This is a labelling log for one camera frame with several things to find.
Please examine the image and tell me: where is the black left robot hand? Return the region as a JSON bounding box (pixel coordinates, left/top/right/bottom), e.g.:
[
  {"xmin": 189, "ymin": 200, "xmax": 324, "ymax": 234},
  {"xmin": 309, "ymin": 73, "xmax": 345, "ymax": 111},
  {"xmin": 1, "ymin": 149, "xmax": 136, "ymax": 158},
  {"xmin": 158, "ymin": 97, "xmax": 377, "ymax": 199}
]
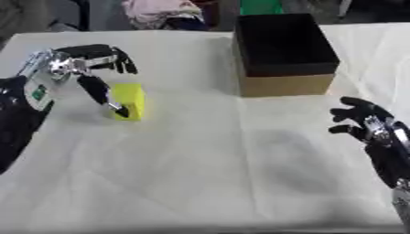
[{"xmin": 46, "ymin": 43, "xmax": 140, "ymax": 119}]

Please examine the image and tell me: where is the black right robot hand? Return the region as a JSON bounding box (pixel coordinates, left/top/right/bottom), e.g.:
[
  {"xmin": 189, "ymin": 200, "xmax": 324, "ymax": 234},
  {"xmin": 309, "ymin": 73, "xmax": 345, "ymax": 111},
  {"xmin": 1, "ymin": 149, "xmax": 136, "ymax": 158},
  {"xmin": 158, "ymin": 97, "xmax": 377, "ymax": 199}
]
[{"xmin": 327, "ymin": 96, "xmax": 410, "ymax": 189}]

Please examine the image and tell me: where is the cardboard box with black inside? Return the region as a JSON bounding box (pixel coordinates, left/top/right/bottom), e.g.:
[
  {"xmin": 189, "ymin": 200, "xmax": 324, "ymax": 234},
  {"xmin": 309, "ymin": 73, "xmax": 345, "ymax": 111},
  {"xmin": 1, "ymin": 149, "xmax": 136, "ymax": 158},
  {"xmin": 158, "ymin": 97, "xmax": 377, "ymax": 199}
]
[{"xmin": 231, "ymin": 13, "xmax": 341, "ymax": 98}]

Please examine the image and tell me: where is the yellow rectangular block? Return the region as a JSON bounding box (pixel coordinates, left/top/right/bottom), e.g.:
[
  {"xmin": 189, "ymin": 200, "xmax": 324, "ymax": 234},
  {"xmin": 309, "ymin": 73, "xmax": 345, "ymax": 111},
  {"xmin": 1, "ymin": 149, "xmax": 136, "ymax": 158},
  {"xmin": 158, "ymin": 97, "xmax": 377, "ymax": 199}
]
[{"xmin": 109, "ymin": 82, "xmax": 147, "ymax": 122}]

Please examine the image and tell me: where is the pink and white cloth bundle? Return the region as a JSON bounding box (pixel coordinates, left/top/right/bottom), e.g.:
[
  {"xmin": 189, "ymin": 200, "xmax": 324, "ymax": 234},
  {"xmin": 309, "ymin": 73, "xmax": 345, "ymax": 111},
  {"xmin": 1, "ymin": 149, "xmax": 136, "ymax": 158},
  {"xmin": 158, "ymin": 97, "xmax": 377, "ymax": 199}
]
[{"xmin": 120, "ymin": 0, "xmax": 210, "ymax": 31}]

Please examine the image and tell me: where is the person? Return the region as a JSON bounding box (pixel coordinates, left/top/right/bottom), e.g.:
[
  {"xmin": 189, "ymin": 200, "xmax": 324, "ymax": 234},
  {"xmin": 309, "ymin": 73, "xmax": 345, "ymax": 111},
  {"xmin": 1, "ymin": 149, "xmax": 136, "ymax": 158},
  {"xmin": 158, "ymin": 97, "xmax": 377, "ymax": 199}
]
[{"xmin": 0, "ymin": 0, "xmax": 82, "ymax": 47}]

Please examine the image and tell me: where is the green object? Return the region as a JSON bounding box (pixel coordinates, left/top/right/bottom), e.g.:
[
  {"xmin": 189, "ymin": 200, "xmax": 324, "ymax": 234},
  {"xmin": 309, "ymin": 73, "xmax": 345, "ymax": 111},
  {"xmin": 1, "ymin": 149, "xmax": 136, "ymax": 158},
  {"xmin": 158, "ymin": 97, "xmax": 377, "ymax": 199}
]
[{"xmin": 238, "ymin": 0, "xmax": 286, "ymax": 16}]

